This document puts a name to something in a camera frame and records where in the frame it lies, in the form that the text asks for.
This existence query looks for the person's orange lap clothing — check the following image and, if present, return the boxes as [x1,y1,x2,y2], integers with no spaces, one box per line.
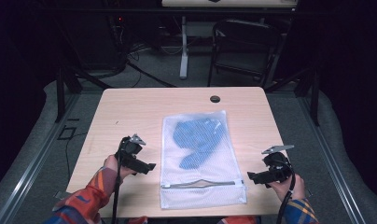
[126,215,259,224]

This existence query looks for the black folding chair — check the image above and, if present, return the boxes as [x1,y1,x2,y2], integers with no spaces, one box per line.
[207,18,284,89]

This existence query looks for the white desk with leg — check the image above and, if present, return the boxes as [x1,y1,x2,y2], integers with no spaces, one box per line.
[161,0,299,80]

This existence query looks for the person's right hand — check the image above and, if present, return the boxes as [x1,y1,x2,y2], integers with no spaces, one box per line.
[268,173,307,203]

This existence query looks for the black metal stand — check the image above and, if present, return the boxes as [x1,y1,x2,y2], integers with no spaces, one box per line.
[53,60,114,124]
[263,63,321,127]

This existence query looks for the hand-held gripper black cable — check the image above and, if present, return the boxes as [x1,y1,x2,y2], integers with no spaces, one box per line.
[275,160,297,224]
[110,136,125,224]

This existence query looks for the white mesh laundry bag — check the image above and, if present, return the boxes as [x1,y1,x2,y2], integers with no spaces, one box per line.
[159,109,248,210]

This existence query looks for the person's left hand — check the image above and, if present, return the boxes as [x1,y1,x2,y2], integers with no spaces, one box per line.
[104,154,136,182]

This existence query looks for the aluminium floor rail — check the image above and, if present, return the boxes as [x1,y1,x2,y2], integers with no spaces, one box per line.
[0,92,82,224]
[297,94,367,224]

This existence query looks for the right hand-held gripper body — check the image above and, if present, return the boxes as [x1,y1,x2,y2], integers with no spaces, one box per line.
[260,144,295,185]

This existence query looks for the blue cloth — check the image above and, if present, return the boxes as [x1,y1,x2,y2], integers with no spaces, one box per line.
[172,118,226,171]

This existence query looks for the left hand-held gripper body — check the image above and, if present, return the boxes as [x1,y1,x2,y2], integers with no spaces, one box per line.
[115,133,147,171]

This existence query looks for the left hand-held gripper black cable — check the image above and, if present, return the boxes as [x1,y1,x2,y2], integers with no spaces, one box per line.
[110,136,125,224]

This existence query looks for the black floor cables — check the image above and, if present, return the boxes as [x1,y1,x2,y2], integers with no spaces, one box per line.
[113,18,178,89]

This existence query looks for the right hand-held gripper black cable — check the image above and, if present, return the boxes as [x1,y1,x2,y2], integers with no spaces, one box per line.
[275,160,297,224]

